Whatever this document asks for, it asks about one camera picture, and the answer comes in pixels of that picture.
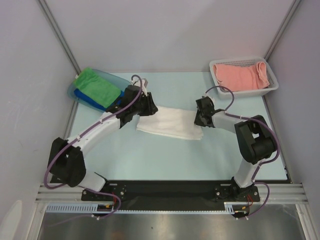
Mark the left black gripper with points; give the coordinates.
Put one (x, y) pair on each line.
(151, 107)

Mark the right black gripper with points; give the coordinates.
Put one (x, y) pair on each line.
(202, 113)

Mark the white towel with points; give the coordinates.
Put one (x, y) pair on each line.
(171, 122)

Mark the pink towel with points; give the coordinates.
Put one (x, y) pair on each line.
(242, 78)

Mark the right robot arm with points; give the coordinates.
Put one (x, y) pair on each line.
(256, 143)

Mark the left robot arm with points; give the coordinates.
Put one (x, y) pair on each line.
(67, 156)

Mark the teal plastic tray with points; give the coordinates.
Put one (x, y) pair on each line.
(113, 79)

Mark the green towel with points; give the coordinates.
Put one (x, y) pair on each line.
(95, 87)

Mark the blue towel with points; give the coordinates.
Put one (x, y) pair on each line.
(93, 103)

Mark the white rounded object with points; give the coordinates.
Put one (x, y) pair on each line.
(11, 221)

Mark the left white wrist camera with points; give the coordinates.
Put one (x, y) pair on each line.
(141, 84)

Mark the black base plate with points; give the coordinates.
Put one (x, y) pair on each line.
(174, 194)

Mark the white slotted cable duct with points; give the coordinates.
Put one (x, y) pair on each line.
(104, 209)

